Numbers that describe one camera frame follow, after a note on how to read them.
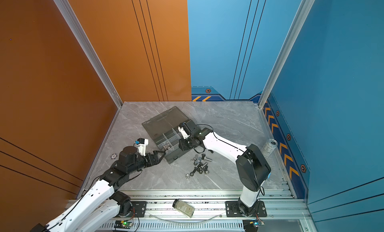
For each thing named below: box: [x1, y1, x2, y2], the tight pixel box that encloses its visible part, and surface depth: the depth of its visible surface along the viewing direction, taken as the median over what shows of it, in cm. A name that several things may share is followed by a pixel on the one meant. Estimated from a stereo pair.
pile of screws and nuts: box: [189, 153, 212, 177], surface depth 89 cm
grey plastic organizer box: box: [141, 106, 194, 164], surface depth 107 cm
